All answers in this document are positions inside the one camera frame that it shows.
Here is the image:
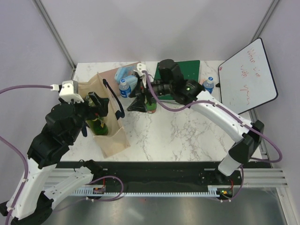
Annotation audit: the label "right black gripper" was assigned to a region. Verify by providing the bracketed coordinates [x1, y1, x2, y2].
[127, 76, 173, 114]

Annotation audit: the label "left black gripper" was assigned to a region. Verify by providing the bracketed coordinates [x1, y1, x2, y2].
[60, 91, 110, 142]

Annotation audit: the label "green glass bottle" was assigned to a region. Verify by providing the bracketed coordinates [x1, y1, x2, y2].
[145, 100, 157, 114]
[86, 119, 108, 135]

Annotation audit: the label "blue cap water bottle front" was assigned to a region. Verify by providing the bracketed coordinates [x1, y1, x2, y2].
[119, 79, 131, 98]

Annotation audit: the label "blue cap water bottle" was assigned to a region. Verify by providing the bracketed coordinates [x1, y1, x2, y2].
[119, 79, 131, 98]
[202, 77, 215, 94]

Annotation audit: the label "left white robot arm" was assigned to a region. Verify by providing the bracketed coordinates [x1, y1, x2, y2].
[0, 92, 109, 225]

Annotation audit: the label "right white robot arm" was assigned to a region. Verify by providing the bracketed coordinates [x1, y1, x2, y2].
[127, 59, 264, 185]

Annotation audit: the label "beige canvas tote bag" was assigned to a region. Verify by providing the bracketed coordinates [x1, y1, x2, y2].
[79, 73, 130, 158]

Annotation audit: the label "brown cardboard sheet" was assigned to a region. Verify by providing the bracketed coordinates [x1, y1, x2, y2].
[97, 62, 138, 96]

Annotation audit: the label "light blue headphones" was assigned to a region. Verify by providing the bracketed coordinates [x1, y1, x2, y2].
[114, 66, 138, 90]

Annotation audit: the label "green binder folder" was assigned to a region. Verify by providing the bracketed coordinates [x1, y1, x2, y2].
[154, 60, 200, 102]

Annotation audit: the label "small whiteboard with writing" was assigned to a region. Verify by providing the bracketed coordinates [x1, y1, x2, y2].
[218, 37, 278, 114]

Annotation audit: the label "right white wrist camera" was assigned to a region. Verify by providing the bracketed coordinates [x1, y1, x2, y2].
[134, 63, 148, 89]

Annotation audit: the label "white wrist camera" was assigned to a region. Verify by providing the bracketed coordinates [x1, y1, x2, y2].
[51, 80, 84, 104]
[134, 63, 148, 89]

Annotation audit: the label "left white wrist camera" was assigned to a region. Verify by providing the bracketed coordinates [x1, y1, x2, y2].
[51, 80, 84, 104]

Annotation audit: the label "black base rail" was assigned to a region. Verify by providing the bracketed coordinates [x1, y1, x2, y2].
[56, 160, 244, 194]

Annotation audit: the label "white cable duct strip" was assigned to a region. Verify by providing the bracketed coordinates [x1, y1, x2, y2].
[70, 186, 232, 197]

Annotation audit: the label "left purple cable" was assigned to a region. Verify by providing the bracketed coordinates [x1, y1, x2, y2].
[0, 84, 125, 225]

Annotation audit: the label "purple cable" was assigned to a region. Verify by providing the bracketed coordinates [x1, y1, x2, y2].
[0, 84, 125, 225]
[142, 70, 283, 203]

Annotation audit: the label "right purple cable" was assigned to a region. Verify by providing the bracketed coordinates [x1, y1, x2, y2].
[142, 70, 283, 203]

